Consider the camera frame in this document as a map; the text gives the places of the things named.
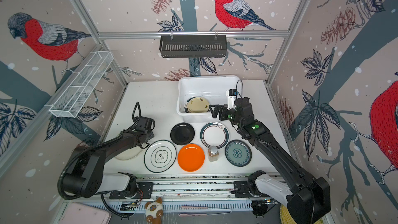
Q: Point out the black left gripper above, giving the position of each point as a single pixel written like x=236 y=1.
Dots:
x=152 y=134

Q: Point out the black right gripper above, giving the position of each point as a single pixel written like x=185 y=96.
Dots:
x=220 y=107

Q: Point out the cream yellow small plate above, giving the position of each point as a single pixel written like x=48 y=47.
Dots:
x=198 y=105

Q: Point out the green red rimmed white plate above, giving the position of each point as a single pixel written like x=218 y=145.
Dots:
x=186 y=106

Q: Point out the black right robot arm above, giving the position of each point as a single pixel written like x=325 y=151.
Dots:
x=289 y=168

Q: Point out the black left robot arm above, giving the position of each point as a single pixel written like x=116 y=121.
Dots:
x=83 y=173

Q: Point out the white plastic bin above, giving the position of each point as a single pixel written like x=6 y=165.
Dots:
x=211 y=88

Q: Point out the cream white large plate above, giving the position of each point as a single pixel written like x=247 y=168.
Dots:
x=129 y=154

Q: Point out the white plate with black emblem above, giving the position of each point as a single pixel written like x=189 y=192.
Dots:
x=160 y=156

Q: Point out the small amber glass jar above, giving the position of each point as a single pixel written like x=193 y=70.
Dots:
x=213 y=153

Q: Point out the teal patterned plate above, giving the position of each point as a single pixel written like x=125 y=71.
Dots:
x=238 y=153

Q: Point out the orange plate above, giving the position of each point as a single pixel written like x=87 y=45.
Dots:
x=191 y=158

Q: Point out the black hanging basket shelf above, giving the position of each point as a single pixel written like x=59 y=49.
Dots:
x=190 y=46

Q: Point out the brown white plush toy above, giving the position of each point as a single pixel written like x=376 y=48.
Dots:
x=154 y=211

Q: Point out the pink tweezers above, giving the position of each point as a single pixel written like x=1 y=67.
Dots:
x=187 y=211

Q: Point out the pink tray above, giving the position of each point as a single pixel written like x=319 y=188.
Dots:
x=82 y=214

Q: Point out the yellow woven bamboo tray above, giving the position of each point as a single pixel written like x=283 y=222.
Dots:
x=285 y=216

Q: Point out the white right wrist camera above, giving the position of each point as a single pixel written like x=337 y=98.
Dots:
x=231 y=97

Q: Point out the aluminium rail base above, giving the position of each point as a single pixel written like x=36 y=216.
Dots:
x=126 y=186

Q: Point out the white wire mesh shelf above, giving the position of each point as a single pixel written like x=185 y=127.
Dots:
x=74 y=97

